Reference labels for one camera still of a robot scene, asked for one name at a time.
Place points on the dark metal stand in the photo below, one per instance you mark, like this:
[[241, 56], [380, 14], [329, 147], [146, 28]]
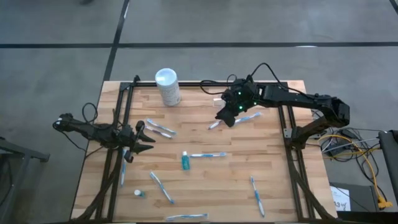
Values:
[[21, 152]]

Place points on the white paper sheet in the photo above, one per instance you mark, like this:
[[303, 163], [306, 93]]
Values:
[[340, 196]]

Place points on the black frame clamp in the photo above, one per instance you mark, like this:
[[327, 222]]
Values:
[[136, 79], [248, 77]]

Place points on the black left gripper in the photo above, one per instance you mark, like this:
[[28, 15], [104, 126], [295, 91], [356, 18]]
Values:
[[129, 138]]

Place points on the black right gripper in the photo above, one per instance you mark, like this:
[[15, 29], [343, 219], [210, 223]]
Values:
[[236, 101]]

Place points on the black equipment stand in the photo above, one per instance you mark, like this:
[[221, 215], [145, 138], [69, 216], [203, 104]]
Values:
[[390, 155]]

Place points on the black aluminium table frame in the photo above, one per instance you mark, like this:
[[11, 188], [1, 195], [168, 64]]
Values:
[[186, 84]]

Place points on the grey metal bracket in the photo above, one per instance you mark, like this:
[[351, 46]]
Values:
[[287, 133]]

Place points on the blue toothbrush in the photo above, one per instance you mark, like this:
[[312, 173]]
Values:
[[186, 216], [248, 118], [208, 155], [160, 126], [257, 196], [161, 186], [123, 171]]

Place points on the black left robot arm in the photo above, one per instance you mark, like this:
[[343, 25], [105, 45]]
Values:
[[93, 130]]

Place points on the white wipes canister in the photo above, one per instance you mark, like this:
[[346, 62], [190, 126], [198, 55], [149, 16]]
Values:
[[169, 90]]

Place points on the purple toothbrush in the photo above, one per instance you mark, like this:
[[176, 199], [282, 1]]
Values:
[[214, 125], [158, 132]]

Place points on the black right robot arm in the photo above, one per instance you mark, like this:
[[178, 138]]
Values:
[[295, 96]]

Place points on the dark grey case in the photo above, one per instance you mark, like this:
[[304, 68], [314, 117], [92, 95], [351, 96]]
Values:
[[360, 196]]

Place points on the small teal mouthwash bottle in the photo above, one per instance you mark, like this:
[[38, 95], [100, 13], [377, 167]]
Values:
[[185, 162], [138, 193]]

